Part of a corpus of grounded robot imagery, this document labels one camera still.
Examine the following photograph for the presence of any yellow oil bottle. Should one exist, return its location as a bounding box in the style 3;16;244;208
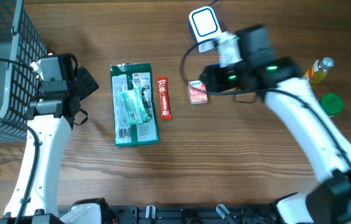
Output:
302;57;334;88

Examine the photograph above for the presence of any red tissue pack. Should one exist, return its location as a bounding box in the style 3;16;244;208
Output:
188;80;208;105

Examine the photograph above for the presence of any green lid white jar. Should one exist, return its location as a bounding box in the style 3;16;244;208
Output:
319;93;344;116

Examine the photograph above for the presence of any red Nescafe stick sachet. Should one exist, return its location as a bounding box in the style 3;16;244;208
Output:
157;77;172;120

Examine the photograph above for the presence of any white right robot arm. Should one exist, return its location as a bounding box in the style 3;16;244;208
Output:
200;57;351;223

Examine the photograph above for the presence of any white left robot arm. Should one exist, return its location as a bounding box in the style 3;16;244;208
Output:
4;54;99;218

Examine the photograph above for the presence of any white barcode scanner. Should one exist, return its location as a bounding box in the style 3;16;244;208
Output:
189;6;222;43

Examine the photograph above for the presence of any green 3M sponge package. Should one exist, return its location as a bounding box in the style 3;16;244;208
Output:
110;63;159;147

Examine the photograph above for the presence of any black wire basket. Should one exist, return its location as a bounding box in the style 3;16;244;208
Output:
0;0;47;142

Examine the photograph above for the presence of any black mounting rail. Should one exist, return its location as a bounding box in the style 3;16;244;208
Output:
0;197;279;224

